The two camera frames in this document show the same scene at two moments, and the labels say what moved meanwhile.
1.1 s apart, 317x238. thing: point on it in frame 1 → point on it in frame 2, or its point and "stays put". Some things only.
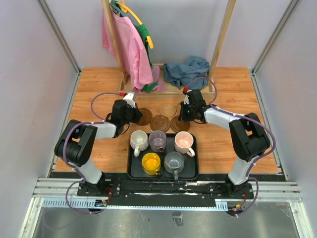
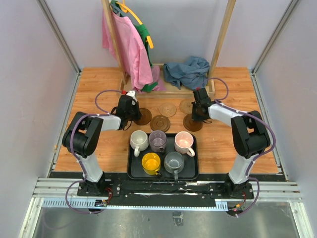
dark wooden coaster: [159, 123] stays put
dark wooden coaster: [178, 126] → [191, 125]
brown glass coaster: [146, 117] stays put
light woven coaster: [167, 110] stays put
